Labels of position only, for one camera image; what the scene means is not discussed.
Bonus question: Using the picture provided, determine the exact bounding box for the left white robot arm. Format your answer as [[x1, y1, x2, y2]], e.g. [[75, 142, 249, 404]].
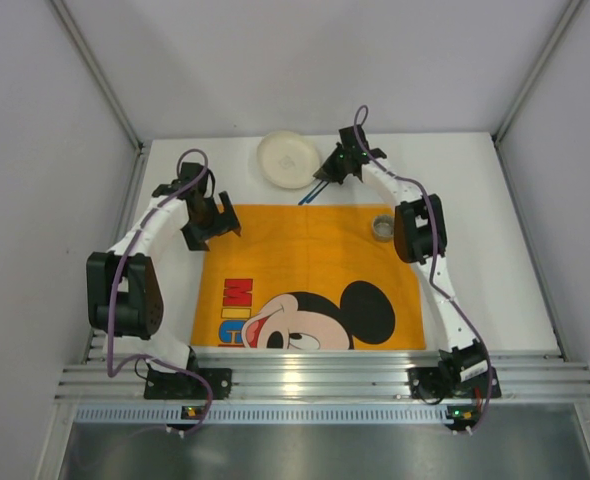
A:
[[86, 159, 241, 378]]

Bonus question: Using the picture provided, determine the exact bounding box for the aluminium mounting rail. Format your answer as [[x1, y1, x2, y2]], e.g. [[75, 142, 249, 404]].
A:
[[55, 348, 590, 403]]

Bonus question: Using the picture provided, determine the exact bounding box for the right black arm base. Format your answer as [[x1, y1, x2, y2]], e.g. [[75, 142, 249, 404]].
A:
[[407, 367, 502, 404]]

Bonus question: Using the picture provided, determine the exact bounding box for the perforated cable tray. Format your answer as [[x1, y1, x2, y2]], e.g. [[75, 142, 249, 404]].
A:
[[75, 403, 479, 426]]

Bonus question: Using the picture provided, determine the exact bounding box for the small grey cup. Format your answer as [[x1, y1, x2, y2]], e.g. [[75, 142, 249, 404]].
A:
[[371, 214, 394, 243]]

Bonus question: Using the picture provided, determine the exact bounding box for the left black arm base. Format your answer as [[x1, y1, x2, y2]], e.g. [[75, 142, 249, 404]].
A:
[[143, 368, 233, 400]]

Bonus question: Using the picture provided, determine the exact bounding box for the blue plastic fork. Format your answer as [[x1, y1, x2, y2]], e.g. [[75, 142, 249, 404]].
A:
[[297, 181, 329, 206]]

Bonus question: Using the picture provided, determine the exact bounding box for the orange Mickey Mouse cloth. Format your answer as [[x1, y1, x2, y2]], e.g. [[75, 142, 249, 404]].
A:
[[191, 205, 426, 351]]

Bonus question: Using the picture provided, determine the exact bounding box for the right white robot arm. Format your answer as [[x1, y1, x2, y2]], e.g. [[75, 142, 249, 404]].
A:
[[316, 125, 493, 401]]

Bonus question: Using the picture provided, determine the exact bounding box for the cream round plate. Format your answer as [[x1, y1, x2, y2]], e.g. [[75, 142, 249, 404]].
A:
[[256, 130, 321, 190]]

